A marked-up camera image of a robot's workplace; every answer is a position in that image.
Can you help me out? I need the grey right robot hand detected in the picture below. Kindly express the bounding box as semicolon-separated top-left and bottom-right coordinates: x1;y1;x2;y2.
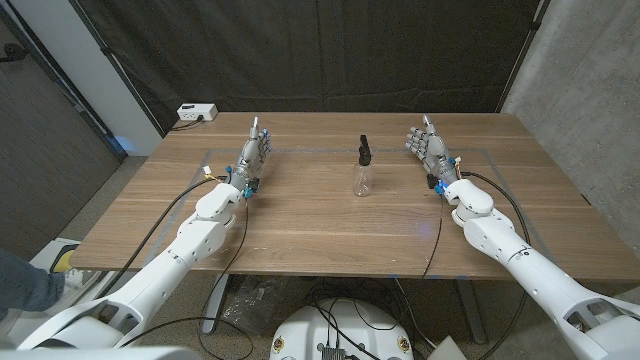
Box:
404;113;461;194

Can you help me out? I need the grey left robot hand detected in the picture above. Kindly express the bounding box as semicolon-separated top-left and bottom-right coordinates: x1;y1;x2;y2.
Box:
227;115;274;199

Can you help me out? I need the clear plastic spray bottle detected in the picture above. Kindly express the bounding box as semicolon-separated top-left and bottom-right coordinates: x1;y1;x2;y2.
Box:
352;162;374;198

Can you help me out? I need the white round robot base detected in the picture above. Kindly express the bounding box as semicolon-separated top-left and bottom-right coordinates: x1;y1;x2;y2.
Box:
269;298;415;360

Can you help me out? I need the white power strip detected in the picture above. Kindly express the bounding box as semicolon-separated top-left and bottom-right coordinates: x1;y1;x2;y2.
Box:
176;102;219;122

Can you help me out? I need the black backdrop stand pole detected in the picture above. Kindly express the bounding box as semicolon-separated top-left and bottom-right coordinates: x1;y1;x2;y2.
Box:
68;0;167;137
494;0;552;114

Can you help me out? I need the clear plastic bag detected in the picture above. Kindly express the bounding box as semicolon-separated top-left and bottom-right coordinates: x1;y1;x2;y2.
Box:
221;274;287;334

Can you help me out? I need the grey table leg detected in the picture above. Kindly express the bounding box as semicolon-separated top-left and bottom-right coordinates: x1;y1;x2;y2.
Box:
201;273;231;335
453;279;489;345

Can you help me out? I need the white box corner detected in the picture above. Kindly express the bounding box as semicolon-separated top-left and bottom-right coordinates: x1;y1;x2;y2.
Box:
427;335;469;360

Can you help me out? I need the grey finned module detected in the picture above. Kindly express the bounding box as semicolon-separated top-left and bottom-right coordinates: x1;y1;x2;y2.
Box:
319;344;349;360

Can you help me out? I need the white mat with yellow logo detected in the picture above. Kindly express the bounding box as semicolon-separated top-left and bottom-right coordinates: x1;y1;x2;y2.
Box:
27;237;101;301

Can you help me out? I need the white robot chest edge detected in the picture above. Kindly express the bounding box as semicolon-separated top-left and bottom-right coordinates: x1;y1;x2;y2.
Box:
0;346;204;360

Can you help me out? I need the person's leg in jeans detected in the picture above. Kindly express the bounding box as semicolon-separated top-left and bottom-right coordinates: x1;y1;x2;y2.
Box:
0;248;67;322

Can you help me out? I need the black power strip cord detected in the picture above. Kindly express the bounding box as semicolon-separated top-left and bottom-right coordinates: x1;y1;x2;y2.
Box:
171;115;205;133

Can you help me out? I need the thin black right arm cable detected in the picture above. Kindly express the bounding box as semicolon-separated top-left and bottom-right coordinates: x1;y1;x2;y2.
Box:
421;193;445;280

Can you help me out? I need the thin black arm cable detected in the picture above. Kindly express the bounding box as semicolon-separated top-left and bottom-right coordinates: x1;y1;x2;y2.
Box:
197;197;255;360
421;193;445;280

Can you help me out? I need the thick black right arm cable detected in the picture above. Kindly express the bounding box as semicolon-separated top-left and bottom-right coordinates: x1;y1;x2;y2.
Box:
459;171;532;244

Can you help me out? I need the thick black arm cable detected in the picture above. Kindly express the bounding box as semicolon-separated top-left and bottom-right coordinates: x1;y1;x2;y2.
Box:
99;175;229;297
459;171;532;244

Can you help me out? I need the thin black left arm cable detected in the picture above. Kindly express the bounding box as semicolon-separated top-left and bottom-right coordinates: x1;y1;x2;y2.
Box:
197;197;255;360

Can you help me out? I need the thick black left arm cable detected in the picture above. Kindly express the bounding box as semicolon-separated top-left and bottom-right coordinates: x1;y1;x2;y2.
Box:
99;175;229;297

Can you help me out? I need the black looped cable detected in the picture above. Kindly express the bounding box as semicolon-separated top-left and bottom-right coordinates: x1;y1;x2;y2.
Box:
298;281;401;351

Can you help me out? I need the black door handle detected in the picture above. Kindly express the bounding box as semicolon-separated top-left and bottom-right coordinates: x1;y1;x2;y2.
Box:
0;43;30;64

